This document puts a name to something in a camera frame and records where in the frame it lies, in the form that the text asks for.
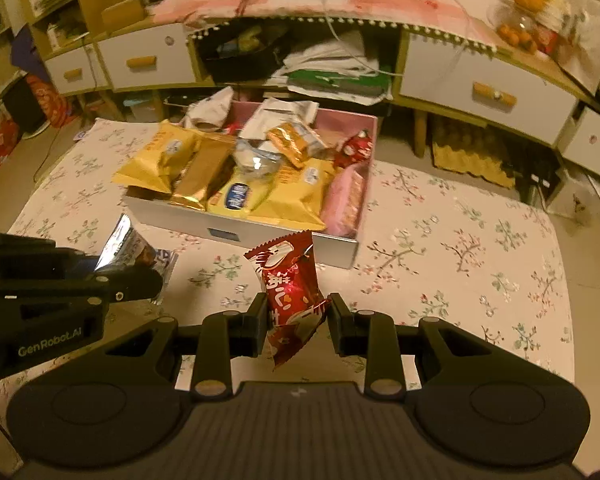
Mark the white flat packet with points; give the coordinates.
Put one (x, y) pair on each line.
(280, 112)

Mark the pile of small oranges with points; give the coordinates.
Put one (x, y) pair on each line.
(517, 37)

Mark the wide white drawer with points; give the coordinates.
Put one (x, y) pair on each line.
(485, 85)

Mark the red patterned bag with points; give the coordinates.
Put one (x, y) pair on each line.
(50, 100)

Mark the pink cardboard box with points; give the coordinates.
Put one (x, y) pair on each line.
(280, 240)

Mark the floral mat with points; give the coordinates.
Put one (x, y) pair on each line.
(455, 260)

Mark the wooden bookshelf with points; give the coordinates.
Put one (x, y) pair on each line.
(35, 5)

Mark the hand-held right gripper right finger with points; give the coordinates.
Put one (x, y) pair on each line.
(341, 327)

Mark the stack of brown egg trays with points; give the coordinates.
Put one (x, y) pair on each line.
(460, 132)

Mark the silver blue snack packet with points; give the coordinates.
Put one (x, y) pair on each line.
(130, 250)

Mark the crumpled white bag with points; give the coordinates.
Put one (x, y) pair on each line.
(210, 107)

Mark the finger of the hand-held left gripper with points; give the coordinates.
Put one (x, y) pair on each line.
(125, 287)
(45, 265)

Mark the small red snack packet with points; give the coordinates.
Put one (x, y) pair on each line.
(355, 147)

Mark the glass fruit bowl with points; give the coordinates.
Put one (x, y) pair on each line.
(510, 15)

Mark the small white drawer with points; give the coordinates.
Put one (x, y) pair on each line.
(72, 72)

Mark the pile of white green bags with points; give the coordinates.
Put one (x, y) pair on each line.
(330, 75)

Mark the white printed paper box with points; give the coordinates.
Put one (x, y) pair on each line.
(580, 195)

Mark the orange gold snack packet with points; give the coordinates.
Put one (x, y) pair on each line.
(287, 142)

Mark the dark red snack packet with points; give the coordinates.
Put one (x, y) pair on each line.
(290, 280)

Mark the pink snack packet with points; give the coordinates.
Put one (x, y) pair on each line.
(347, 200)

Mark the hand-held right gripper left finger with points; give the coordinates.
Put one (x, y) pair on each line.
(257, 327)

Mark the yellow egg tray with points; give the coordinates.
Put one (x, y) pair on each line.
(475, 170)

